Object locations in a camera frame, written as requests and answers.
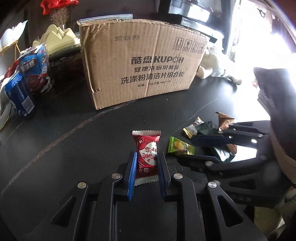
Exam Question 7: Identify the tan fortune biscuits bag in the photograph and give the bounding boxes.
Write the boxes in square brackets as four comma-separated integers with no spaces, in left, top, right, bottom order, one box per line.
[216,111,237,155]

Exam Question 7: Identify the dark green snack packet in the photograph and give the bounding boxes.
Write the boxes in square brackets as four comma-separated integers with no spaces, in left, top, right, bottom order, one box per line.
[196,121,237,163]

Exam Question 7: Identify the red candy wrapper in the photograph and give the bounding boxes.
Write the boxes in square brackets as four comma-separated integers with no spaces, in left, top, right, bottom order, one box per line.
[132,130,161,186]

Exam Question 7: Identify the white gold snack bar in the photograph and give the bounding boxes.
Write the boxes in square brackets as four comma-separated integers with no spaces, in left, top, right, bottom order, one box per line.
[183,116,204,139]

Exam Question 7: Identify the yellow green candy packet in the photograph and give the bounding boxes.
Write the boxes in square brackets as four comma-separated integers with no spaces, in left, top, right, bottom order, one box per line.
[167,137,195,155]

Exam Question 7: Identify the white plush sheep toy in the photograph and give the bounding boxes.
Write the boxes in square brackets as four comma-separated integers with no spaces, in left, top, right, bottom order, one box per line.
[196,46,242,85]

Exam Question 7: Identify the black piano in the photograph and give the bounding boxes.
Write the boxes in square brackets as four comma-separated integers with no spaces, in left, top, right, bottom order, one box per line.
[156,1,233,43]

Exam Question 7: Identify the brown cardboard box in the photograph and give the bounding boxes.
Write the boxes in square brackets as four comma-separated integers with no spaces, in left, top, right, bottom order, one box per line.
[79,19,209,109]

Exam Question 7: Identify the blue oreo can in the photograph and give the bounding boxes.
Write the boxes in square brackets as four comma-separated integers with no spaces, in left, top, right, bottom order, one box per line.
[5,71,35,118]

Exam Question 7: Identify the blue red m&m box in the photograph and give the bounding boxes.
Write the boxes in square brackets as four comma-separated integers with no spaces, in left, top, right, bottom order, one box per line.
[18,43,52,94]

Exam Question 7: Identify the pale green tissue box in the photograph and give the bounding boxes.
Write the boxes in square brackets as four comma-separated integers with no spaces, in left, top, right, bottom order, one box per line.
[32,24,80,55]

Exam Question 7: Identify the upper white shell bowl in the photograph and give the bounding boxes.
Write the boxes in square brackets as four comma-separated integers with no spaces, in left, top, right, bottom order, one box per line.
[1,20,28,51]

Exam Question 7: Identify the dried flower vase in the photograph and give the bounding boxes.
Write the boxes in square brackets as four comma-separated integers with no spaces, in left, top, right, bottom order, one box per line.
[50,7,69,30]

